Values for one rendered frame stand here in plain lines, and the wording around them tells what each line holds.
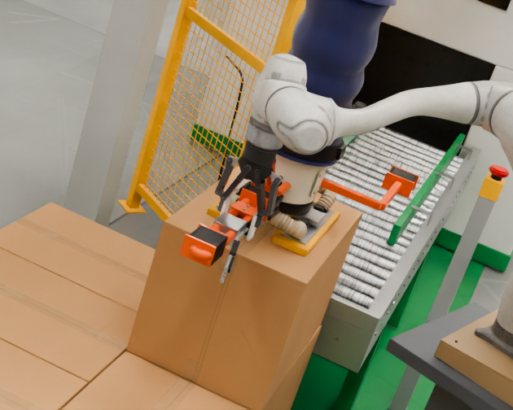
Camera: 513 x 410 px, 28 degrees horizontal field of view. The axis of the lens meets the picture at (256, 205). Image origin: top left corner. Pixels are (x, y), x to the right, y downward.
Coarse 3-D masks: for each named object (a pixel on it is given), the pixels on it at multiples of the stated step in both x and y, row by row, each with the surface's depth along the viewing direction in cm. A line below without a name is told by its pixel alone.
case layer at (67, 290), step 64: (0, 256) 299; (64, 256) 310; (128, 256) 322; (0, 320) 269; (64, 320) 278; (128, 320) 288; (0, 384) 245; (64, 384) 252; (128, 384) 260; (192, 384) 269
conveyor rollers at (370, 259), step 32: (384, 128) 532; (352, 160) 474; (384, 160) 488; (416, 160) 502; (320, 192) 426; (384, 192) 446; (416, 192) 459; (384, 224) 411; (416, 224) 425; (352, 256) 372; (384, 256) 385; (352, 288) 354
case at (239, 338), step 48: (240, 240) 262; (336, 240) 280; (144, 288) 266; (192, 288) 262; (240, 288) 257; (288, 288) 253; (144, 336) 271; (192, 336) 266; (240, 336) 261; (288, 336) 257; (240, 384) 265
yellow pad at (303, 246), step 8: (320, 208) 284; (328, 216) 286; (336, 216) 290; (320, 224) 280; (328, 224) 283; (280, 232) 269; (312, 232) 273; (320, 232) 276; (272, 240) 266; (280, 240) 265; (288, 240) 265; (296, 240) 266; (304, 240) 267; (312, 240) 270; (288, 248) 265; (296, 248) 264; (304, 248) 264; (312, 248) 269
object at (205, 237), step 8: (200, 224) 226; (192, 232) 221; (200, 232) 222; (208, 232) 224; (216, 232) 225; (184, 240) 220; (192, 240) 219; (200, 240) 219; (208, 240) 220; (216, 240) 221; (224, 240) 223; (184, 248) 220; (200, 248) 219; (208, 248) 218; (216, 248) 218; (224, 248) 226; (192, 256) 220; (216, 256) 221; (208, 264) 219
